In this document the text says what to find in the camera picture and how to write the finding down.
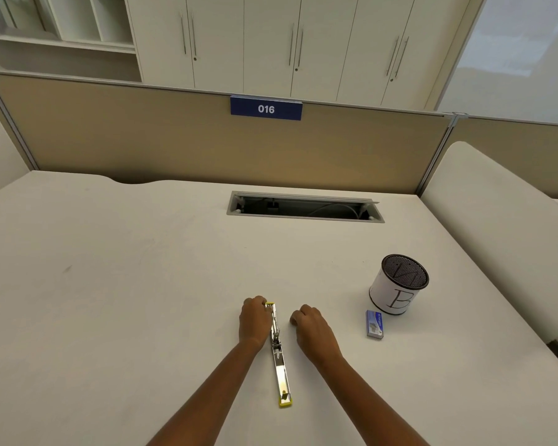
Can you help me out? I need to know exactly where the person's left hand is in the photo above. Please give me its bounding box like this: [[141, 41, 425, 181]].
[[238, 295, 274, 353]]

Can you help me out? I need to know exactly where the person's right hand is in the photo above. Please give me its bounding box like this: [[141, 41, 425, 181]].
[[290, 304, 346, 370]]

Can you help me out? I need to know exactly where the yellow metal stapler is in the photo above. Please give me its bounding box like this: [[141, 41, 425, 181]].
[[263, 302, 293, 409]]

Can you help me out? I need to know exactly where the person's left forearm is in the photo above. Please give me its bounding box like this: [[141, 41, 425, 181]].
[[145, 338, 264, 446]]

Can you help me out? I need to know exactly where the person's right forearm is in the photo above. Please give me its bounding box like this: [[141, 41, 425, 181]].
[[317, 356, 432, 446]]

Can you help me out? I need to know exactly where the small blue staples box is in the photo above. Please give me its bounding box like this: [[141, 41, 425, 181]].
[[365, 309, 385, 340]]

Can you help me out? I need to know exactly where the white pen holder, black mesh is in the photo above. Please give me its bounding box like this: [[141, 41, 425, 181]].
[[369, 254, 430, 317]]

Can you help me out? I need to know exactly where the beige desk partition panel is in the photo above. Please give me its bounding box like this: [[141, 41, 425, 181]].
[[0, 71, 457, 196]]

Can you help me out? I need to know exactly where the blue desk number sign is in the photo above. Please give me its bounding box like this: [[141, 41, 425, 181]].
[[230, 94, 304, 122]]

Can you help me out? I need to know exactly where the beige side partition panel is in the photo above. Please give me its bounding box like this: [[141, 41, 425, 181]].
[[418, 113, 558, 200]]

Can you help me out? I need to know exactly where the white open shelf unit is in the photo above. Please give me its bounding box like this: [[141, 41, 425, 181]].
[[0, 0, 143, 83]]

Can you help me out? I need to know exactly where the desk cable tray opening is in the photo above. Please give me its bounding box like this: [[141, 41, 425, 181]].
[[226, 190, 386, 223]]

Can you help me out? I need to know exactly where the white cabinet with metal handles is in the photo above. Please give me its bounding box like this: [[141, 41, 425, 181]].
[[125, 0, 486, 111]]

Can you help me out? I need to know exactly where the frosted glass wall panel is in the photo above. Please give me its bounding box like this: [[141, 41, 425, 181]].
[[435, 0, 558, 125]]

